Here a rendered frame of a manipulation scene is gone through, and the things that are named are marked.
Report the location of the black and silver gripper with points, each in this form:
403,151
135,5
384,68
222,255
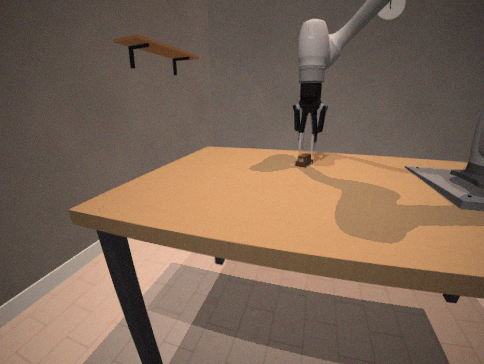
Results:
310,105

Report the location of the brown wooden calendar tray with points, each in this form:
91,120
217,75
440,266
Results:
300,164

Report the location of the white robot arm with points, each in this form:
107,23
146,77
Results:
314,46

